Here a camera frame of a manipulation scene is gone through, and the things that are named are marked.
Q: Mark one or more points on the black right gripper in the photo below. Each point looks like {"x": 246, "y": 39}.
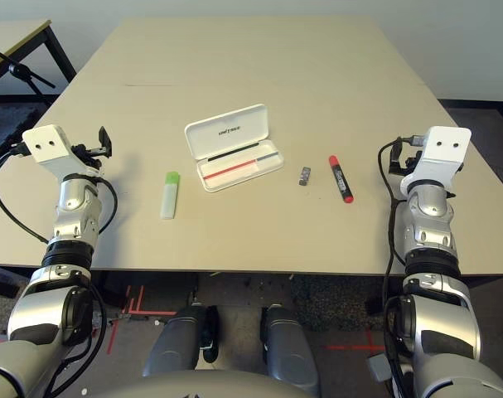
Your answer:
{"x": 412, "y": 161}

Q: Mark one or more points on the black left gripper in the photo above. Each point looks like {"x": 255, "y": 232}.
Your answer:
{"x": 87, "y": 155}

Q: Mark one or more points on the red black marker pen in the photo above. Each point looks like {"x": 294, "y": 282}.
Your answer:
{"x": 340, "y": 178}

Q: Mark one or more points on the white plastic pencil case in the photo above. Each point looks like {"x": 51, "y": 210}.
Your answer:
{"x": 226, "y": 132}

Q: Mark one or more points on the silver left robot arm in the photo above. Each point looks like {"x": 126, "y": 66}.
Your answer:
{"x": 75, "y": 226}

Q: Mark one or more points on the dark grey foam mat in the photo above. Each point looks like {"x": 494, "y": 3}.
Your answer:
{"x": 6, "y": 120}

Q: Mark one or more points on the black tripod stand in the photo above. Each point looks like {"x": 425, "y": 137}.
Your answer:
{"x": 17, "y": 68}

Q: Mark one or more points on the grey left robot leg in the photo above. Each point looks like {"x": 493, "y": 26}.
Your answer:
{"x": 176, "y": 340}

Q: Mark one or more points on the grey robot leg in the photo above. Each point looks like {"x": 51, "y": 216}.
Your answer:
{"x": 288, "y": 348}
{"x": 176, "y": 340}

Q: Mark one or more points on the grey right robot leg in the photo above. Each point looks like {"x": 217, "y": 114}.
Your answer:
{"x": 288, "y": 348}

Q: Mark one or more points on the grey robot torso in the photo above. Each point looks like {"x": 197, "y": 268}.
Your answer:
{"x": 214, "y": 387}

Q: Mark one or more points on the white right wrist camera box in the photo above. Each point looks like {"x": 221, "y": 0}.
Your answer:
{"x": 441, "y": 153}

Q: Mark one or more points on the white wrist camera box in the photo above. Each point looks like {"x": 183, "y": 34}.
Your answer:
{"x": 441, "y": 153}
{"x": 48, "y": 145}

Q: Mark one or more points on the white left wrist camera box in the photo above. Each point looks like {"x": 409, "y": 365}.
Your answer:
{"x": 48, "y": 145}

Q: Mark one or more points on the beige side table black frame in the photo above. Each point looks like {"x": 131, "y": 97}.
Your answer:
{"x": 11, "y": 37}

